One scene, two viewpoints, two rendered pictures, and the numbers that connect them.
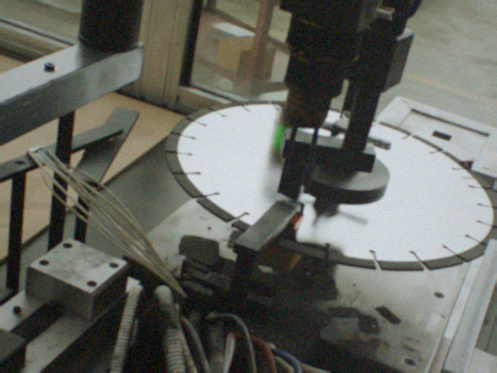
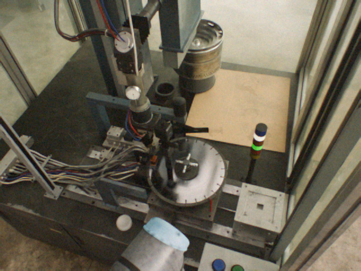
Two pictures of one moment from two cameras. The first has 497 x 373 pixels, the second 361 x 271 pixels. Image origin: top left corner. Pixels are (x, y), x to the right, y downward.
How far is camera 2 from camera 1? 1.37 m
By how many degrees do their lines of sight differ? 71
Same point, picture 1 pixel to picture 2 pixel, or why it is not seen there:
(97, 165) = (177, 131)
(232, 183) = not seen: hidden behind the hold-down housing
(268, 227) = (141, 154)
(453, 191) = (189, 194)
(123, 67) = (176, 118)
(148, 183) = (236, 151)
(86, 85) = (164, 116)
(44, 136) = (245, 125)
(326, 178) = (176, 165)
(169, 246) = not seen: hidden behind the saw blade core
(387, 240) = (158, 179)
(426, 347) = (158, 203)
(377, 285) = not seen: hidden behind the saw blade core
